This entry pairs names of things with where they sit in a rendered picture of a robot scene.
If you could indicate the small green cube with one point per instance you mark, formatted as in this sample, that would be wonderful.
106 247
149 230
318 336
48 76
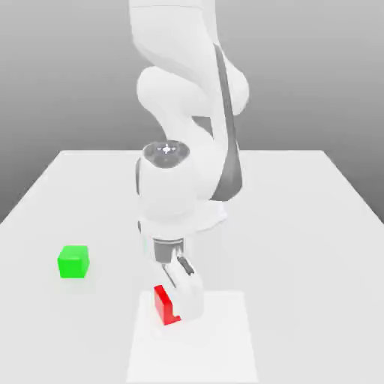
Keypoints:
73 262

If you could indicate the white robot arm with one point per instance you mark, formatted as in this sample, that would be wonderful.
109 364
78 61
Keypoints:
177 192

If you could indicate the small red cube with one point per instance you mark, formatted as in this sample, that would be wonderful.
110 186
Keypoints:
161 306

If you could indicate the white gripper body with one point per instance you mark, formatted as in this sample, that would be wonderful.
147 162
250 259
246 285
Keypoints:
186 292

